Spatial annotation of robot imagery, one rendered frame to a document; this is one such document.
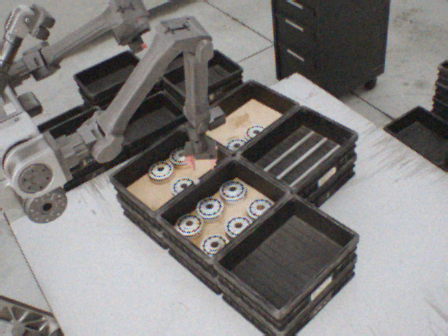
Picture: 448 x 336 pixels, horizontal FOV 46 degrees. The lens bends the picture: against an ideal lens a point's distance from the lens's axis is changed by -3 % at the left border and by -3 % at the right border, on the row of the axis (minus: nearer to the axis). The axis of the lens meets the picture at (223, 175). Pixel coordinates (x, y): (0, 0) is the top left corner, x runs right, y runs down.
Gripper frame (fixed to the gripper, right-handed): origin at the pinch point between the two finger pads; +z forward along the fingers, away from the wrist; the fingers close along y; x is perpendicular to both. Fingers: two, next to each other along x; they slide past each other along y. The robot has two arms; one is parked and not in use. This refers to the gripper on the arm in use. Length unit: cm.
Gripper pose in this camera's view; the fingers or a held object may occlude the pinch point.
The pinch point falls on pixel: (203, 167)
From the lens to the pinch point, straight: 186.0
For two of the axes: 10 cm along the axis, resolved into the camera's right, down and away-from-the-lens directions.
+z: 1.1, 7.0, 7.1
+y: -9.9, 0.5, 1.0
